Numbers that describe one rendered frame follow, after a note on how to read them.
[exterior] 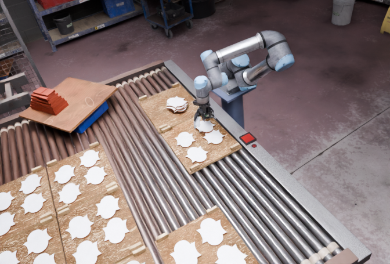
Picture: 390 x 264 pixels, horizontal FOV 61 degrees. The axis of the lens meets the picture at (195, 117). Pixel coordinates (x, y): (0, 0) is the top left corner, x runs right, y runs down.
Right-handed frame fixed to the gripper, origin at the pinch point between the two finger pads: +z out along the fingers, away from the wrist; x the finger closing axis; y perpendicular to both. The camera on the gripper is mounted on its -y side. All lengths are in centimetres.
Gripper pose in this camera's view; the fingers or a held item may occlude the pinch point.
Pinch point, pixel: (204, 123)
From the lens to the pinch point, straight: 208.7
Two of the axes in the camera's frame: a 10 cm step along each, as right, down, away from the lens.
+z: 1.2, 7.4, 6.6
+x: 8.7, -4.0, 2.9
